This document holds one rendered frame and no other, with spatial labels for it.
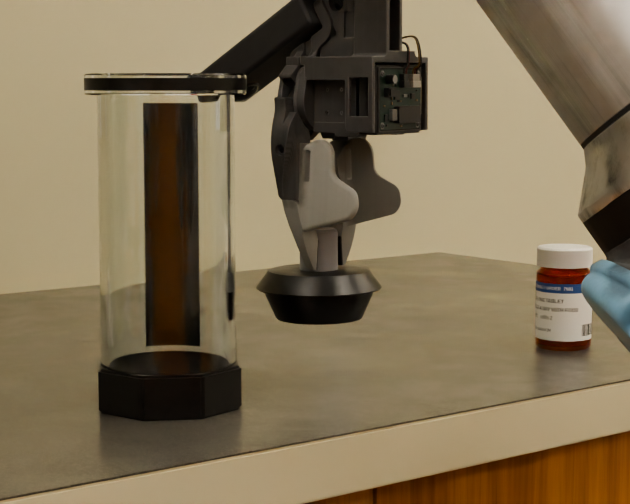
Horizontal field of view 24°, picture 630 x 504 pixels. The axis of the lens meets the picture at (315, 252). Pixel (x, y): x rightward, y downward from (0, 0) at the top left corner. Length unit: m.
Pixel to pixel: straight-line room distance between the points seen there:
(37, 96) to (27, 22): 0.08
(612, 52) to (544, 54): 0.03
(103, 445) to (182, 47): 0.86
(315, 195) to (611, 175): 0.56
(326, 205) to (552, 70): 0.54
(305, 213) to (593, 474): 0.31
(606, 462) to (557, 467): 0.06
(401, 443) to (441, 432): 0.04
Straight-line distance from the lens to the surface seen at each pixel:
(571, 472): 1.13
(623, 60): 0.48
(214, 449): 0.89
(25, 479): 0.84
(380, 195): 1.06
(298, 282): 1.03
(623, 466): 1.18
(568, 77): 0.49
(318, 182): 1.02
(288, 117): 1.02
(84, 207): 1.64
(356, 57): 0.99
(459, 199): 1.98
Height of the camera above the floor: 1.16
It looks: 7 degrees down
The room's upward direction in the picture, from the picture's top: straight up
